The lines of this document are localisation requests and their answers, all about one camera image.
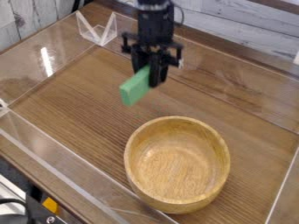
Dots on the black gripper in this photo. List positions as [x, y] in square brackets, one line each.
[156, 33]

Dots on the green rectangular block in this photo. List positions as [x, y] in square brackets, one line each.
[135, 87]

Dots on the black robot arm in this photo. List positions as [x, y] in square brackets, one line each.
[156, 5]

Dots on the brown wooden bowl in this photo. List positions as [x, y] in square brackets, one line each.
[178, 162]

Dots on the black device with yellow label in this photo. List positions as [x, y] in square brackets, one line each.
[22, 207]

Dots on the clear acrylic corner bracket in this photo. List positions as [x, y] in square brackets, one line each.
[101, 35]

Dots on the clear acrylic front wall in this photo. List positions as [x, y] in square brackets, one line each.
[86, 191]

